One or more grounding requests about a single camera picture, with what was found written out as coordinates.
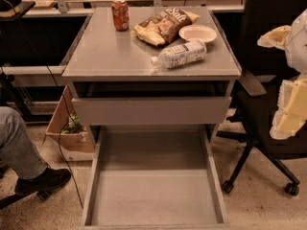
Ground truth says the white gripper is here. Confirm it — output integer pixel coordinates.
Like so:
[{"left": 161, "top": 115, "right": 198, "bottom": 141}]
[{"left": 256, "top": 24, "right": 307, "bottom": 141}]

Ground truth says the clear plastic water bottle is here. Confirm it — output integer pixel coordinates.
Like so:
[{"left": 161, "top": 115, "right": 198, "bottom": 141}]
[{"left": 151, "top": 39, "right": 206, "bottom": 69}]

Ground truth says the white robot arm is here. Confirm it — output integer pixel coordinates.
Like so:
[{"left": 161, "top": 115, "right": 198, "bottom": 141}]
[{"left": 257, "top": 10, "right": 307, "bottom": 140}]

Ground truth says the grey upper drawer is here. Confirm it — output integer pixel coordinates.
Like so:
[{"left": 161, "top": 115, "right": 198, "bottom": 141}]
[{"left": 72, "top": 97, "right": 231, "bottom": 126}]

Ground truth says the grey drawer cabinet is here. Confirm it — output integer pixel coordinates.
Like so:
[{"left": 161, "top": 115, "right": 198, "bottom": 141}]
[{"left": 62, "top": 8, "right": 241, "bottom": 141}]

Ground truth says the open grey lower drawer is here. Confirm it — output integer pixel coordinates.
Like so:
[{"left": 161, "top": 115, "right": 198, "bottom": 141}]
[{"left": 81, "top": 127, "right": 230, "bottom": 230}]

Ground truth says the black office chair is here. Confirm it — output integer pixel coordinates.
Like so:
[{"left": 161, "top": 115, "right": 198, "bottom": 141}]
[{"left": 214, "top": 0, "right": 307, "bottom": 196}]

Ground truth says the white paper bowl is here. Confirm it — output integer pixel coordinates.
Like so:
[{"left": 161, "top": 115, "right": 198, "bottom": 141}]
[{"left": 178, "top": 25, "right": 217, "bottom": 43}]

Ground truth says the brown chip bag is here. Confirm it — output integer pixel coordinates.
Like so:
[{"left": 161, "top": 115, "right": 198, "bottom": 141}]
[{"left": 130, "top": 7, "right": 200, "bottom": 46}]

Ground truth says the red soda can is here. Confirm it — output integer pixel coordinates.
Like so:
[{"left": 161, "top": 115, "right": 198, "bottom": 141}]
[{"left": 111, "top": 0, "right": 130, "bottom": 31}]

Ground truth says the cardboard box with items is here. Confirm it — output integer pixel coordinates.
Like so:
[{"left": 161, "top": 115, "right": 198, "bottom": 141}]
[{"left": 46, "top": 85, "right": 94, "bottom": 161}]

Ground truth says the black shoe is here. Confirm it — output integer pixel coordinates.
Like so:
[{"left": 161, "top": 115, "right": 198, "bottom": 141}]
[{"left": 14, "top": 168, "right": 71, "bottom": 196}]

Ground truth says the person leg in jeans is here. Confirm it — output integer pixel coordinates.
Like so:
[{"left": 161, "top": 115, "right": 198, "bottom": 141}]
[{"left": 0, "top": 106, "right": 48, "bottom": 180}]

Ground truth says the black cable on floor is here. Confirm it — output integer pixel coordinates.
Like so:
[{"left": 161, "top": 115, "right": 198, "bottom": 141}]
[{"left": 44, "top": 64, "right": 84, "bottom": 209}]

